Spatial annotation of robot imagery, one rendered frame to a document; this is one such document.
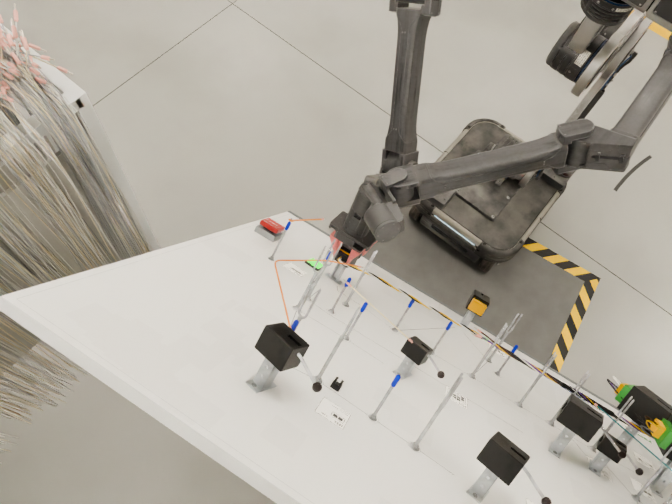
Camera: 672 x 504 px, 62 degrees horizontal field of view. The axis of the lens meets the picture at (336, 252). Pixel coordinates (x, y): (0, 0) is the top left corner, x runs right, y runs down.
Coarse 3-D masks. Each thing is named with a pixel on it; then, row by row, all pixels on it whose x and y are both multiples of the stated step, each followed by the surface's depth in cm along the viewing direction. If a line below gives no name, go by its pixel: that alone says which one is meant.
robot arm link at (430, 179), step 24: (576, 120) 113; (528, 144) 116; (552, 144) 114; (408, 168) 116; (432, 168) 116; (456, 168) 115; (480, 168) 114; (504, 168) 115; (528, 168) 116; (552, 168) 121; (576, 168) 119; (408, 192) 116; (432, 192) 117
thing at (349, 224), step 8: (344, 216) 124; (352, 216) 118; (336, 224) 121; (344, 224) 121; (352, 224) 119; (360, 224) 118; (344, 232) 120; (352, 232) 120; (360, 232) 120; (368, 232) 123; (360, 240) 120; (368, 240) 121; (376, 240) 123; (368, 248) 120
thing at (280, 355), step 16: (272, 336) 77; (288, 336) 78; (272, 352) 77; (288, 352) 75; (304, 352) 78; (272, 368) 78; (288, 368) 77; (256, 384) 79; (272, 384) 81; (320, 384) 75
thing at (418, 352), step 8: (416, 336) 106; (408, 344) 104; (416, 344) 103; (424, 344) 104; (408, 352) 104; (416, 352) 103; (424, 352) 102; (408, 360) 104; (416, 360) 103; (424, 360) 104; (432, 360) 103; (400, 368) 105; (408, 368) 104; (408, 376) 106; (440, 376) 101
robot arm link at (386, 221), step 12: (384, 180) 115; (396, 180) 114; (384, 192) 117; (384, 204) 113; (396, 204) 113; (372, 216) 112; (384, 216) 110; (396, 216) 111; (372, 228) 111; (384, 228) 110; (396, 228) 112; (384, 240) 113
